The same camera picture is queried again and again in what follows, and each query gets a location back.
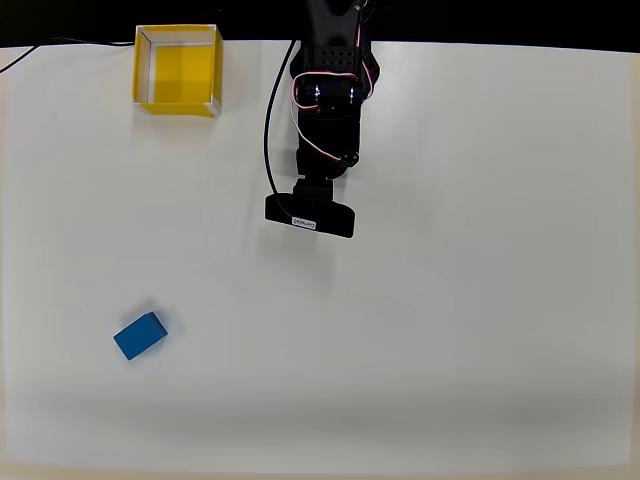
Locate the blue block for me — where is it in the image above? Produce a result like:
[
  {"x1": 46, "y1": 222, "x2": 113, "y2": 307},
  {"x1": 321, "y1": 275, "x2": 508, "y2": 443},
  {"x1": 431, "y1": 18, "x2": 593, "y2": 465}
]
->
[{"x1": 112, "y1": 311, "x2": 170, "y2": 362}]

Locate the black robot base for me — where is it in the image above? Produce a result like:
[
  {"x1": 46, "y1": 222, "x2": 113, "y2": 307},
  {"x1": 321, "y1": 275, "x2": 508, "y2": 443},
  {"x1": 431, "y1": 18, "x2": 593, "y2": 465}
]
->
[{"x1": 289, "y1": 40, "x2": 383, "y2": 103}]

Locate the yellow open box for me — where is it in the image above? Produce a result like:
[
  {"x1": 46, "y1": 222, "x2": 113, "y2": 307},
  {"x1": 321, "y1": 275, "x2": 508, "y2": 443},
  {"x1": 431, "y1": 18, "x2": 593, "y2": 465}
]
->
[{"x1": 132, "y1": 23, "x2": 224, "y2": 120}]

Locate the red white gripper servo wire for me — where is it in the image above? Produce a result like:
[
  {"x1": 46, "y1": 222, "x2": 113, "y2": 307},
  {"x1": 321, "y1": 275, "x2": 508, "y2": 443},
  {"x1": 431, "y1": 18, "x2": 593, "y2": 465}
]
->
[{"x1": 291, "y1": 71, "x2": 362, "y2": 164}]

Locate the black camera cable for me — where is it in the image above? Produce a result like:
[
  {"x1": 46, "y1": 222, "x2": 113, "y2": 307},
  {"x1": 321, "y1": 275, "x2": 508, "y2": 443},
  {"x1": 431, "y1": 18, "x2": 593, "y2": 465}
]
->
[{"x1": 262, "y1": 39, "x2": 301, "y2": 222}]

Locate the red white arm servo wire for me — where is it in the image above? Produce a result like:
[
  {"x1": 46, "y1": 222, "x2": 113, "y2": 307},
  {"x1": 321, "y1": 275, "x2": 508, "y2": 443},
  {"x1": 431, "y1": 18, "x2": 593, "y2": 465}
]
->
[{"x1": 351, "y1": 0, "x2": 377, "y2": 104}]

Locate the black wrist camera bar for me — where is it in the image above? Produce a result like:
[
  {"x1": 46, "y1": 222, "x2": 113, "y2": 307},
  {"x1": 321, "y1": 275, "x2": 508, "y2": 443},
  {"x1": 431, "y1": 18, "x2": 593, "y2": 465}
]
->
[{"x1": 263, "y1": 177, "x2": 357, "y2": 240}]

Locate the thin black background cable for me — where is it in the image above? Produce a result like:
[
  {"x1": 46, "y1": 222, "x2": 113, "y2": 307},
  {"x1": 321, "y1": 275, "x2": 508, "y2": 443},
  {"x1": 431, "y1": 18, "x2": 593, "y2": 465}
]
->
[{"x1": 0, "y1": 36, "x2": 136, "y2": 74}]

